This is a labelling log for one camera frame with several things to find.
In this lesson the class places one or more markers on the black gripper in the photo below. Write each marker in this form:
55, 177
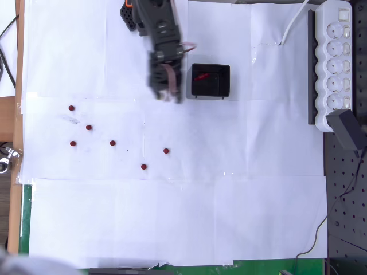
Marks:
164, 81

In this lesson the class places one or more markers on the red beads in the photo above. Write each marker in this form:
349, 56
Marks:
205, 76

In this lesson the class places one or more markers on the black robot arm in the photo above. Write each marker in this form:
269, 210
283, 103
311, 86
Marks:
160, 23

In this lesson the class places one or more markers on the black square bin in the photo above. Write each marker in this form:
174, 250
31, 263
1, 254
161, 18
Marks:
189, 86

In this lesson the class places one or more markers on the taped white paper cover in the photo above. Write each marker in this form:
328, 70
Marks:
200, 215

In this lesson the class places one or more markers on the white power strip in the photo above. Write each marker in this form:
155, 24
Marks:
332, 71

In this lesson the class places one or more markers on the metal clamp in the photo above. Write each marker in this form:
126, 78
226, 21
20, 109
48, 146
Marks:
11, 151

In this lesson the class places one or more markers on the black power adapter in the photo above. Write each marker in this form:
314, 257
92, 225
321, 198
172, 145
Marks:
344, 129

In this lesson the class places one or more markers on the green mat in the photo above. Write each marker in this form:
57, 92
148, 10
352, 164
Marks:
25, 217

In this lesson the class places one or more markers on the dark ribbed panel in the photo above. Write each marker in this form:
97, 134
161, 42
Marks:
5, 209

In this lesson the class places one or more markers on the blurry grey round object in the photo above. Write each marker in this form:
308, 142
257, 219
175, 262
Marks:
28, 265

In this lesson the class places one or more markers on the black perforated board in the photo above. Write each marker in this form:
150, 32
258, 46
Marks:
347, 229

